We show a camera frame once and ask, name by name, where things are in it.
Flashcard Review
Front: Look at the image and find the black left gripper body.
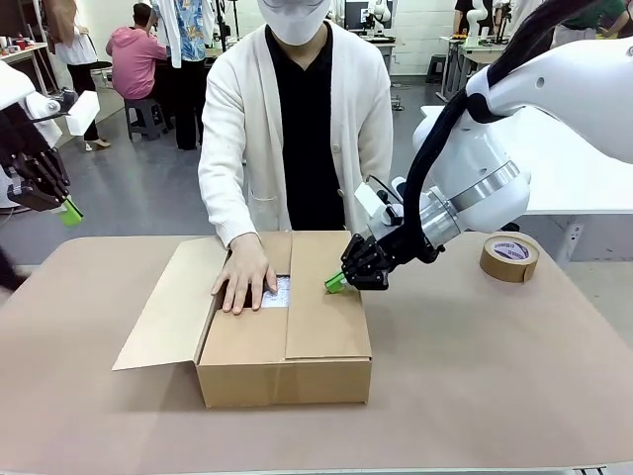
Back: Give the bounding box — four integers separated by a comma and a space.
0, 104, 53, 164

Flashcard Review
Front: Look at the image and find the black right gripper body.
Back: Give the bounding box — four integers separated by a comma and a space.
365, 225, 427, 278

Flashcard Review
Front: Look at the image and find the brown cardboard box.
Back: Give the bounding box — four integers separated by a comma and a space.
111, 230, 373, 410

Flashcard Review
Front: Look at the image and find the person's left forearm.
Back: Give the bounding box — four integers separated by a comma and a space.
345, 138, 395, 234

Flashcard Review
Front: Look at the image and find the person's right forearm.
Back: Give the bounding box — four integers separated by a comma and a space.
197, 157, 262, 249

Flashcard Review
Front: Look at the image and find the person's right hand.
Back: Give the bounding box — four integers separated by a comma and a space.
211, 232, 278, 316

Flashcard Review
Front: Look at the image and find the white workbench with red items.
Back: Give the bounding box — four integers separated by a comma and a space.
0, 34, 50, 95

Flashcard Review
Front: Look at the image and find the bubble wrapped clock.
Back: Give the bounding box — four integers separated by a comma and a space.
260, 270, 293, 311

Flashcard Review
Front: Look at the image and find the person in white blouse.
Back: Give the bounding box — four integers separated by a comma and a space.
46, 0, 113, 152

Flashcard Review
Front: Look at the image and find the grey plastic stool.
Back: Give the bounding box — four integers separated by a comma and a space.
425, 53, 449, 84
123, 97, 172, 143

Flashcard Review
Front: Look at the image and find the brown packing tape roll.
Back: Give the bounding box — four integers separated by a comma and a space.
479, 233, 540, 284

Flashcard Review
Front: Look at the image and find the person in pink hoodie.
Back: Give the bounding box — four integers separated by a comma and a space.
105, 2, 172, 103

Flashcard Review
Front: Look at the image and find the person in white cardigan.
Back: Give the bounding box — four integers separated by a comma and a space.
197, 0, 395, 248

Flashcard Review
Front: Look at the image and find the white table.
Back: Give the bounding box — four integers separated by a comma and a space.
419, 101, 633, 263

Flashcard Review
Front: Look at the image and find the person in floral shirt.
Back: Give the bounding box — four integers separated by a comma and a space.
150, 0, 219, 151

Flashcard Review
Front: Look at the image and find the black computer monitor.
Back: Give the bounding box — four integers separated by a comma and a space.
344, 0, 397, 35

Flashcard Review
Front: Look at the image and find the white face mask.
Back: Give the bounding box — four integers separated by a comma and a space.
256, 0, 330, 47

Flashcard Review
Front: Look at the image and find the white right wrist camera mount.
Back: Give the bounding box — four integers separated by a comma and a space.
353, 177, 409, 238

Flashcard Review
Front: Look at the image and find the black braided cable sleeve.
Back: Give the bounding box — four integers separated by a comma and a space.
403, 0, 602, 263

